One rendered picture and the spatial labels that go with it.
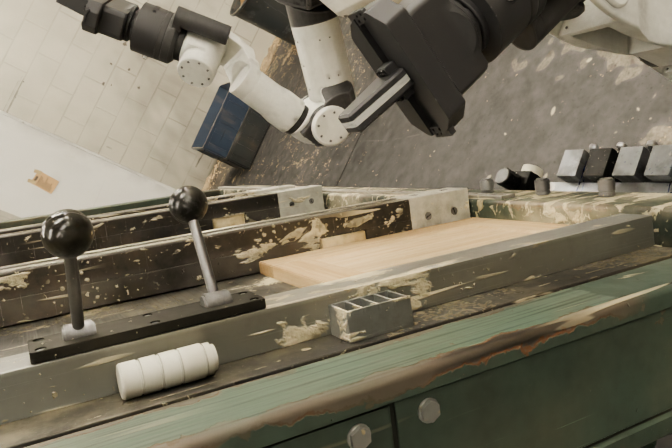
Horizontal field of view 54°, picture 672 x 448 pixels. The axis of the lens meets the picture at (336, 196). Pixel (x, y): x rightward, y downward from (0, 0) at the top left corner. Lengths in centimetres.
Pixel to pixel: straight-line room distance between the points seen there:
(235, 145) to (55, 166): 139
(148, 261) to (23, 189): 392
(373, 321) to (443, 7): 28
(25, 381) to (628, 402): 45
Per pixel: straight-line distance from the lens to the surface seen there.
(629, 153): 120
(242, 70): 125
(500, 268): 75
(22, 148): 482
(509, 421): 45
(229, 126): 534
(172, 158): 632
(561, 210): 103
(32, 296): 94
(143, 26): 119
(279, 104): 122
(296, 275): 86
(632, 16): 128
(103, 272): 94
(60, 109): 621
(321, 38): 122
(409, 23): 52
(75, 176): 484
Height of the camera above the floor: 159
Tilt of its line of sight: 25 degrees down
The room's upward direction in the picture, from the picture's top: 63 degrees counter-clockwise
